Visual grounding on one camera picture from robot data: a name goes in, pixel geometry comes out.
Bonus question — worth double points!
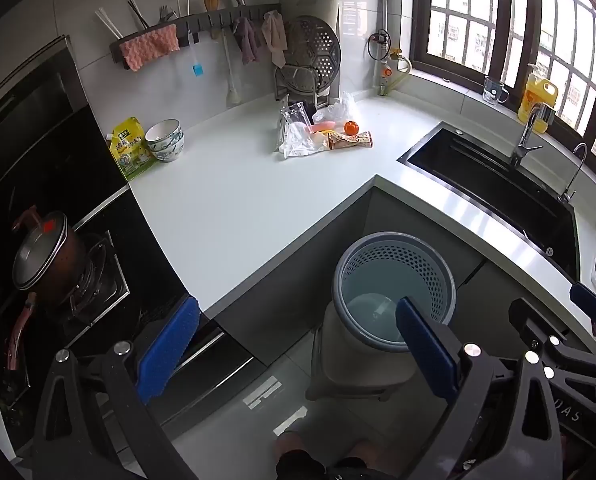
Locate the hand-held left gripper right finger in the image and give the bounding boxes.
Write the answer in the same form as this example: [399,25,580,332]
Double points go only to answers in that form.
[395,297,564,480]

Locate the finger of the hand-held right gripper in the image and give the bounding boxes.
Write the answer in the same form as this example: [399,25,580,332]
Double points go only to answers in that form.
[508,298,596,361]
[569,282,596,356]

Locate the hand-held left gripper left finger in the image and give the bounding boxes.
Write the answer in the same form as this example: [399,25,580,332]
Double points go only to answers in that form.
[30,295,201,480]

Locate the beige trash bin grey basket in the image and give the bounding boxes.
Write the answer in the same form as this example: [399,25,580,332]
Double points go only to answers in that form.
[305,232,457,402]

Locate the printed snack wrapper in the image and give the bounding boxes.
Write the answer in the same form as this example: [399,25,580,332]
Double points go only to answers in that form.
[326,131,374,151]

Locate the white plastic wrap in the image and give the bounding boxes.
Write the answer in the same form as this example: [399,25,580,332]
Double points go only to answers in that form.
[278,122,329,159]

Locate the clear plastic bag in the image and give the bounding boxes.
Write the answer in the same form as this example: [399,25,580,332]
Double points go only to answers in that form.
[318,92,357,126]

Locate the black gas stove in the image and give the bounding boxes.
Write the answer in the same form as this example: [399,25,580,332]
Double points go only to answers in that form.
[0,230,131,411]

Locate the small chrome faucet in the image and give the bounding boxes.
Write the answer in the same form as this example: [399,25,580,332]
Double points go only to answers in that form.
[560,142,590,204]

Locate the person's legs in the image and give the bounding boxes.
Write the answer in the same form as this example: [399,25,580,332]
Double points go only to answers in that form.
[273,407,414,480]

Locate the black kitchen sink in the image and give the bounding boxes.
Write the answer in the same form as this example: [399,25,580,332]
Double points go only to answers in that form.
[397,121,579,281]

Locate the grey base cabinet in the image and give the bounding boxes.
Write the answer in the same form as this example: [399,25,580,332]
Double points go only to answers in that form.
[213,187,484,361]

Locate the brown pot with glass lid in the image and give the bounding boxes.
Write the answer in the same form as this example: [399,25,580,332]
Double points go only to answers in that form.
[5,205,91,371]

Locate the chrome kitchen faucet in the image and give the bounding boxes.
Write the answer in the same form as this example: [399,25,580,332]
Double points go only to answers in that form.
[509,102,556,168]

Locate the yellow refill pouch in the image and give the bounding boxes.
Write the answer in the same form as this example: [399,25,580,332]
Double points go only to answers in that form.
[107,116,156,182]

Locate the stack of white patterned bowls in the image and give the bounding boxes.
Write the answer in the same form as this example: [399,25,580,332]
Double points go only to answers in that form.
[144,119,185,163]

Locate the yellow oil bottle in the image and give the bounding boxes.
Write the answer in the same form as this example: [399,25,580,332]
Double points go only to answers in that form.
[518,64,559,134]

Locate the glass mug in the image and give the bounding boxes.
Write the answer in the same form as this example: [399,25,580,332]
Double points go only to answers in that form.
[483,76,510,105]

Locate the white bottle brush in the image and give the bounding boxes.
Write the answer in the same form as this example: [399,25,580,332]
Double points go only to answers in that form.
[221,27,242,107]

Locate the clear measuring cup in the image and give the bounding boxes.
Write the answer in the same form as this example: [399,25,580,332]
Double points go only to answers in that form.
[284,102,313,128]

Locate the black range hood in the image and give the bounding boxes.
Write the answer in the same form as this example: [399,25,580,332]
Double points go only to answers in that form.
[0,35,129,221]

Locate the blue silicone brush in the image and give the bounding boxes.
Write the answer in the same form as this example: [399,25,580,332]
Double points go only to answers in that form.
[188,30,202,78]

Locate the steel pot lid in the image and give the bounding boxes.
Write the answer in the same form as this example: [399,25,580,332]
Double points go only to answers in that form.
[277,64,324,92]

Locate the pink dish cloth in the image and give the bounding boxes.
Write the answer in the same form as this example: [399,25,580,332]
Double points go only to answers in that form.
[119,24,180,72]

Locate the gas valve with red knob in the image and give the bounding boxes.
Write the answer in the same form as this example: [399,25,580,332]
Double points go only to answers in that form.
[368,31,392,61]

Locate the dark framed window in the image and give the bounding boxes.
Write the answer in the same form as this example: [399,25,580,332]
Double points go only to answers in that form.
[410,0,596,181]

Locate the white chopsticks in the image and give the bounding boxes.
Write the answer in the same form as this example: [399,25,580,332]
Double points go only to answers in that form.
[95,7,124,41]

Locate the beige cloth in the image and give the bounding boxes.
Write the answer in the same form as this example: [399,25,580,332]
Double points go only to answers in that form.
[262,11,289,68]

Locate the perforated steel steamer plate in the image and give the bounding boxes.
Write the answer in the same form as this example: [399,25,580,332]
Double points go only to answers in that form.
[283,16,341,86]

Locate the dark chopsticks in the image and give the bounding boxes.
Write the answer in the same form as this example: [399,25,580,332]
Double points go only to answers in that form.
[127,0,151,31]

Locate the yellow gas hose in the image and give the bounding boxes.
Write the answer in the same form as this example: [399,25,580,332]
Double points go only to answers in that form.
[390,55,413,93]

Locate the dark wall utensil rack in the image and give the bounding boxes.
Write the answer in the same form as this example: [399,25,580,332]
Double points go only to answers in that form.
[109,4,282,68]

